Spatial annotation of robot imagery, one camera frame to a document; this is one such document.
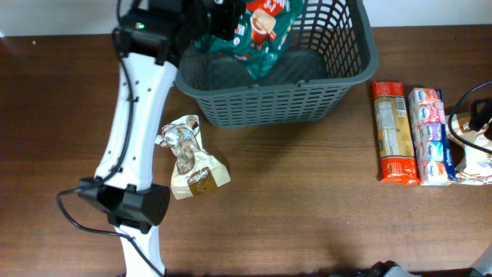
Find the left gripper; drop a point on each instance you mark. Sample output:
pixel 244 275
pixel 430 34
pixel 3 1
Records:
pixel 225 21

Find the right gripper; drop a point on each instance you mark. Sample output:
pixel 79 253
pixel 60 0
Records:
pixel 480 115

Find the beige brown snack bag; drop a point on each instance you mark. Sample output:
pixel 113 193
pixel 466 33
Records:
pixel 196 172
pixel 475 167

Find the orange biscuit package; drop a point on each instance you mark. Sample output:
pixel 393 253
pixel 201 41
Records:
pixel 398 162

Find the green Nescafe coffee bag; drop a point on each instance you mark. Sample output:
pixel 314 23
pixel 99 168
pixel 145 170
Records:
pixel 260 37

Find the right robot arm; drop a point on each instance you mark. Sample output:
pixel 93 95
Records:
pixel 482 267

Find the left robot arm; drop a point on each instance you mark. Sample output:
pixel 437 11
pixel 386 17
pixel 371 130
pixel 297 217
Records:
pixel 149 43

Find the grey plastic mesh basket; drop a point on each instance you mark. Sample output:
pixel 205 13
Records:
pixel 331 49

